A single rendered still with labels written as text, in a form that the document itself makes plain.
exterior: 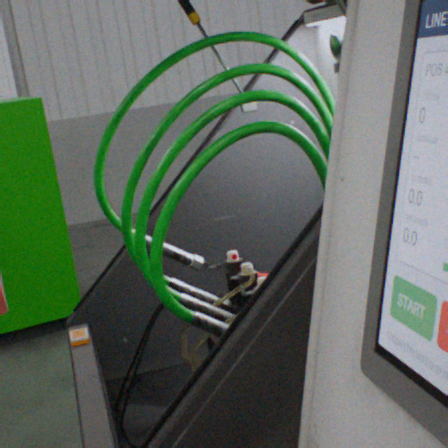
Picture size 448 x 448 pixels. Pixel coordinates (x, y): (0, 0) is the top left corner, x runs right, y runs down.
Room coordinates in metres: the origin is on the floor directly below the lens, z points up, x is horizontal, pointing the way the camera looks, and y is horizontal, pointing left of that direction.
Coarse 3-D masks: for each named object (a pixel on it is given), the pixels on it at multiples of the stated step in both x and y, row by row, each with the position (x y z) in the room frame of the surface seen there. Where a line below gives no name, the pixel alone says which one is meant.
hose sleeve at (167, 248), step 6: (150, 240) 1.08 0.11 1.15; (150, 246) 1.08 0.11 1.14; (168, 246) 1.09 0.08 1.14; (174, 246) 1.10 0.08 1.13; (168, 252) 1.09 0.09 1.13; (174, 252) 1.09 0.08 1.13; (180, 252) 1.09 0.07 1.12; (186, 252) 1.10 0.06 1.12; (174, 258) 1.09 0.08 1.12; (180, 258) 1.09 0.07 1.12; (186, 258) 1.09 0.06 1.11; (192, 258) 1.10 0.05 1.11; (186, 264) 1.10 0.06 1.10
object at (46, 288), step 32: (32, 96) 4.50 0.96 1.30; (0, 128) 4.14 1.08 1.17; (32, 128) 4.19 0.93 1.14; (0, 160) 4.12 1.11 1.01; (32, 160) 4.18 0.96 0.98; (0, 192) 4.11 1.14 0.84; (32, 192) 4.17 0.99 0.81; (0, 224) 4.10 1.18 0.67; (32, 224) 4.16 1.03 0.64; (64, 224) 4.21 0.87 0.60; (0, 256) 4.09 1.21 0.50; (32, 256) 4.15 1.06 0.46; (64, 256) 4.20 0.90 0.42; (32, 288) 4.13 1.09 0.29; (64, 288) 4.19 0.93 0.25; (0, 320) 4.07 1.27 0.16; (32, 320) 4.12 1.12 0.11; (64, 320) 4.22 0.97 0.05
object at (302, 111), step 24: (240, 96) 0.95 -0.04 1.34; (264, 96) 0.96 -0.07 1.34; (288, 96) 0.97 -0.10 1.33; (312, 120) 0.97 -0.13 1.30; (168, 168) 0.93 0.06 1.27; (144, 192) 0.93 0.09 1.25; (144, 216) 0.92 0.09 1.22; (144, 240) 0.92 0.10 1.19; (144, 264) 0.92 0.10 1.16; (168, 288) 0.93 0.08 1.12; (216, 312) 0.94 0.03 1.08
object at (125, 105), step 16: (240, 32) 1.12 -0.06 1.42; (192, 48) 1.11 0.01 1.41; (288, 48) 1.13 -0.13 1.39; (160, 64) 1.10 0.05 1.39; (304, 64) 1.14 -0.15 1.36; (144, 80) 1.09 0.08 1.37; (320, 80) 1.14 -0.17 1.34; (128, 96) 1.09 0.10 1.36; (112, 128) 1.08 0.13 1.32; (96, 160) 1.08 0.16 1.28; (96, 176) 1.07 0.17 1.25; (96, 192) 1.08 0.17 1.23; (112, 224) 1.08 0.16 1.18
